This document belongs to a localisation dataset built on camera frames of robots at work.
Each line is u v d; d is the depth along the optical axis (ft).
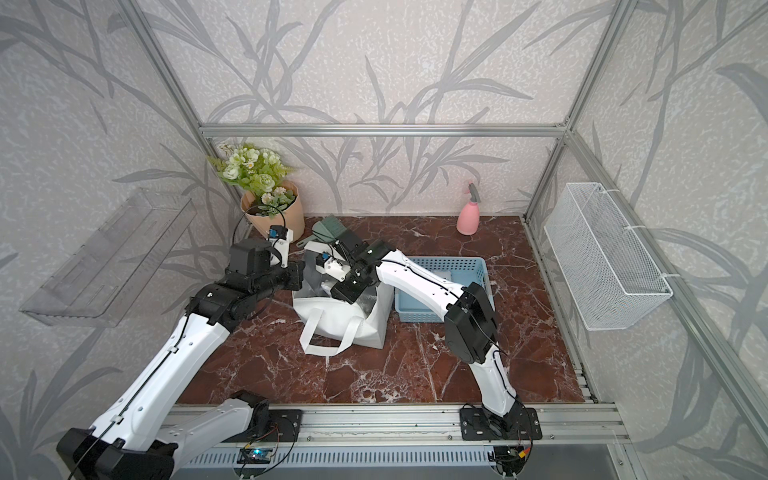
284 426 2.42
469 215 3.54
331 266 2.46
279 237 2.07
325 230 4.32
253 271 1.79
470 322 1.62
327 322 2.41
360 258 2.00
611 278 1.96
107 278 2.23
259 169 3.08
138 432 1.25
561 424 2.47
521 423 2.43
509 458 2.33
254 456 2.32
